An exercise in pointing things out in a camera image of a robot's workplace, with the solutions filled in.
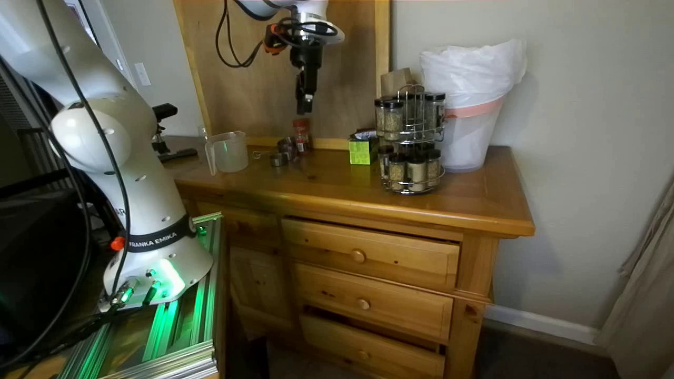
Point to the green box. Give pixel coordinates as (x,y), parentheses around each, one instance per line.
(360,151)

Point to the red lid spice shaker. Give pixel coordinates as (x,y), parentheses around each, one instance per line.
(302,135)

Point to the rotating spice rack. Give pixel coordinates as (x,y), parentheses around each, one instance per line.
(409,140)

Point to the middle wooden drawer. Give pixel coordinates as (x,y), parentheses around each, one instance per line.
(377,302)

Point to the wooden dresser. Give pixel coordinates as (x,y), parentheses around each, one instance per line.
(470,209)

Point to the medium steel measuring cup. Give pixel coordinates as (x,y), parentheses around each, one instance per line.
(279,161)

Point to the wooden backboard panel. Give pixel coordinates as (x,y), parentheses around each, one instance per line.
(260,100)

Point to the top wooden drawer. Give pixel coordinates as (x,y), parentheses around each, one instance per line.
(374,252)

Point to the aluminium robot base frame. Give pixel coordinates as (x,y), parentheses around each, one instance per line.
(166,342)

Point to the wooden drawer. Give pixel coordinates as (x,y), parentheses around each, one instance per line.
(379,354)
(377,302)
(374,252)

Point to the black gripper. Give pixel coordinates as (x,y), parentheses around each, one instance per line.
(309,60)

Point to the bottom wooden drawer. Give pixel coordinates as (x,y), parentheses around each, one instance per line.
(379,354)

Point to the clear plastic measuring jug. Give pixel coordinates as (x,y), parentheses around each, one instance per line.
(226,151)

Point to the white lined trash bin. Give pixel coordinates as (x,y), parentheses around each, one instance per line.
(474,83)

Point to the brown paper bag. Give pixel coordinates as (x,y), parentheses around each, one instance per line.
(399,83)

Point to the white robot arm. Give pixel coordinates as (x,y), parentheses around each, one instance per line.
(107,130)

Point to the beige curtain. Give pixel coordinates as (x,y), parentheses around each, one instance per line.
(639,329)

